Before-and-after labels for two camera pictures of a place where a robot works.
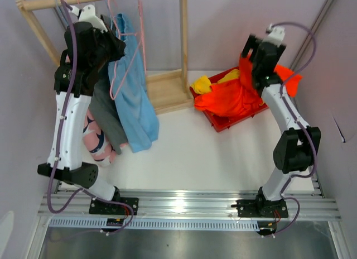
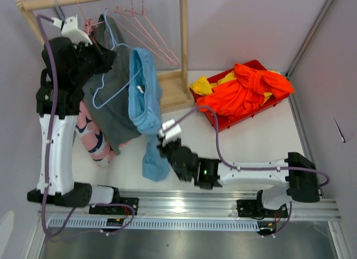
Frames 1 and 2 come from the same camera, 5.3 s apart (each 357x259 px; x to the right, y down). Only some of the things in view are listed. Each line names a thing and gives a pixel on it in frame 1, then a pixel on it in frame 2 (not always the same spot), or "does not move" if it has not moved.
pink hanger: (135, 56) to (142, 12)
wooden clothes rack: (168, 89) does not move
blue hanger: (60, 12) does not move
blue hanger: (108, 10) to (128, 85)
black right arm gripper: (252, 42) to (162, 148)
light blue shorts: (129, 84) to (144, 101)
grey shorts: (104, 103) does not move
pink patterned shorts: (99, 146) does not move
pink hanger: (141, 38) to (141, 13)
